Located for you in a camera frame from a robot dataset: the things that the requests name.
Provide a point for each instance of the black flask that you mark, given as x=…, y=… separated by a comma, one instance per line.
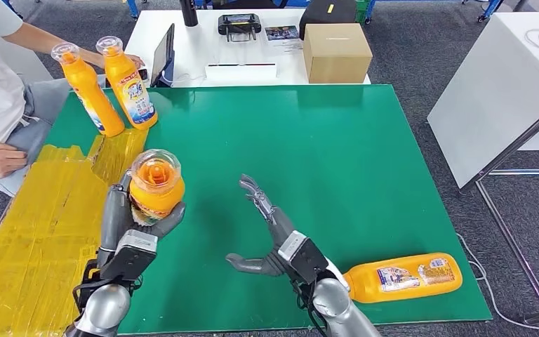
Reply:
x=188, y=12

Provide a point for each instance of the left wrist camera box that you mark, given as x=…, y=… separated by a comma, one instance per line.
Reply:
x=132, y=256

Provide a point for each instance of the person's left forearm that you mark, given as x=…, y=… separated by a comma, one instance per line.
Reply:
x=41, y=39

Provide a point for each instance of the long white box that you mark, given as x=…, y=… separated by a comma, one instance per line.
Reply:
x=240, y=73

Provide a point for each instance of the printed brochure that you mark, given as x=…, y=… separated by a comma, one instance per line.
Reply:
x=282, y=36

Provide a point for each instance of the person's right hand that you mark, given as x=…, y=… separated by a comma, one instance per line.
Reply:
x=0, y=160

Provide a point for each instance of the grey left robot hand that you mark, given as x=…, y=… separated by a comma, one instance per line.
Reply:
x=113, y=218

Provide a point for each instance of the brown cardboard box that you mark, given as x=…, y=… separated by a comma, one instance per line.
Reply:
x=338, y=54

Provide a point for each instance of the black bag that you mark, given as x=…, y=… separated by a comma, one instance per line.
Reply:
x=326, y=15

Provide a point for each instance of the green plastic crate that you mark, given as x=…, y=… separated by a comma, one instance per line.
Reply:
x=362, y=12

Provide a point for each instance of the person's left hand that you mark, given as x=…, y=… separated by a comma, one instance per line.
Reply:
x=98, y=60

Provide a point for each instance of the white desk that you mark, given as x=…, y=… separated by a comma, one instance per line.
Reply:
x=195, y=50

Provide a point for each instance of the metal table frame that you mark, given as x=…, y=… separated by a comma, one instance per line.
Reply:
x=506, y=153

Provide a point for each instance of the blue steel rack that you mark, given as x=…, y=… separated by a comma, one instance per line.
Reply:
x=488, y=8
x=132, y=4

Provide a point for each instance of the orange detergent bottle clear cap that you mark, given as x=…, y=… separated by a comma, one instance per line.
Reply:
x=404, y=279
x=158, y=186
x=88, y=93
x=127, y=88

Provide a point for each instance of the black tablet on stand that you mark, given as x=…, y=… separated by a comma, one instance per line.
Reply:
x=161, y=57

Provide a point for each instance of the yellow taped cardboard sheet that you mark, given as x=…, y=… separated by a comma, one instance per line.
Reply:
x=32, y=242

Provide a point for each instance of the large white table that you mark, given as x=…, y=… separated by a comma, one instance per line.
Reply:
x=492, y=92

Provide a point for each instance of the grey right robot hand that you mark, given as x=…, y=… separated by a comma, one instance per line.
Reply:
x=276, y=228

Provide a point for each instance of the black handheld controller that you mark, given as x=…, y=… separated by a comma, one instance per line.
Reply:
x=239, y=24

